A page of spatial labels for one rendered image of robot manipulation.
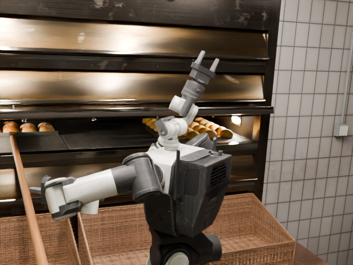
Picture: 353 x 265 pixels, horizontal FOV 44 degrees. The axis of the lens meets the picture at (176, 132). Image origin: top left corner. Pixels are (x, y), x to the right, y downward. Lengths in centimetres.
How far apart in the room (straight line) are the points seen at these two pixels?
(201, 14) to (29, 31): 95
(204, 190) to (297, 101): 159
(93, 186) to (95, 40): 111
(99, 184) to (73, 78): 105
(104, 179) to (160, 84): 116
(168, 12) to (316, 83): 114
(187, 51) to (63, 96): 74
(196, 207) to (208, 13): 136
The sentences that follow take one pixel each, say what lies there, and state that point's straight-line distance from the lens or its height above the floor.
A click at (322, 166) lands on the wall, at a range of 325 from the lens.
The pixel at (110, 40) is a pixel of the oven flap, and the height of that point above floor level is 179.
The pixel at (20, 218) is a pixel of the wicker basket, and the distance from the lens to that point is 251.
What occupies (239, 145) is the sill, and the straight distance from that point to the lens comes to 281.
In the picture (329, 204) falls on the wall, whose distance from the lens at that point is 341.
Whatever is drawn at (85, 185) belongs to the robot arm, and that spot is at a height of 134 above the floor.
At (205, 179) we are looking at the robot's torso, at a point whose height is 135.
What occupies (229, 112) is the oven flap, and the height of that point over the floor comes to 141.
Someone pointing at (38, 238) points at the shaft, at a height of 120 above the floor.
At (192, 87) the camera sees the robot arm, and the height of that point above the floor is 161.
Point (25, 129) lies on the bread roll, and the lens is 285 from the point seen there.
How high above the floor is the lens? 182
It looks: 12 degrees down
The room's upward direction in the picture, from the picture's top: 3 degrees clockwise
